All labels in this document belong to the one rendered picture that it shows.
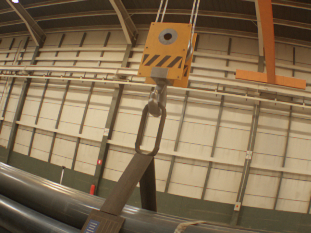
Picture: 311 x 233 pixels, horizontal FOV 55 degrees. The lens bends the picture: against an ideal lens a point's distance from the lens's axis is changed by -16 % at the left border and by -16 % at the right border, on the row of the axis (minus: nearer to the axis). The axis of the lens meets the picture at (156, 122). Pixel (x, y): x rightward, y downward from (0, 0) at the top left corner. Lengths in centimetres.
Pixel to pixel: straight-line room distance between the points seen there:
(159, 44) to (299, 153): 1180
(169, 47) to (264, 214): 1148
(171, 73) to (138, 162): 41
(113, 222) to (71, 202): 22
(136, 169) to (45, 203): 45
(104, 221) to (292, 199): 1190
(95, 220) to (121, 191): 18
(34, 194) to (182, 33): 103
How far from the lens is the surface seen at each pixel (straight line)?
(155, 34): 165
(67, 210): 141
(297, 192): 1301
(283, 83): 1303
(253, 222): 1280
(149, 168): 155
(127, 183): 140
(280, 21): 1350
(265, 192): 1294
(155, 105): 151
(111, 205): 134
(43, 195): 151
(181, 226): 124
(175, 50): 158
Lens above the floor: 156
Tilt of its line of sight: 11 degrees up
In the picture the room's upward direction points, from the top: 13 degrees clockwise
